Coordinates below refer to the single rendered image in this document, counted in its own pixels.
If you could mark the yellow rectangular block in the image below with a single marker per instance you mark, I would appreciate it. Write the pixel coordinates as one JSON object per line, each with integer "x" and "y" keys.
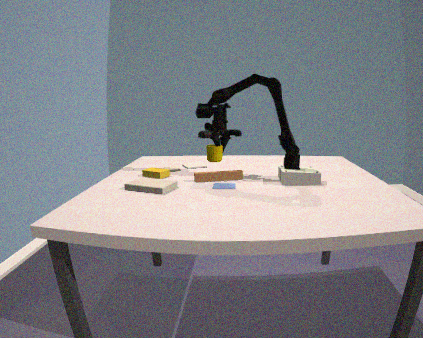
{"x": 156, "y": 173}

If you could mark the brown rectangular bar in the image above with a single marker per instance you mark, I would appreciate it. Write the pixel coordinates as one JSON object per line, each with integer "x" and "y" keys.
{"x": 218, "y": 176}

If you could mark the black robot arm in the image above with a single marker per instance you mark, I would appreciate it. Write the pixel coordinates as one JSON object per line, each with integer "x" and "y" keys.
{"x": 292, "y": 158}

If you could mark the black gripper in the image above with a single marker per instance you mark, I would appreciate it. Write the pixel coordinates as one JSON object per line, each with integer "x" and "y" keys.
{"x": 220, "y": 125}

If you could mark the yellow cup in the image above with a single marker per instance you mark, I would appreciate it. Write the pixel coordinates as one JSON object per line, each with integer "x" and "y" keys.
{"x": 214, "y": 153}

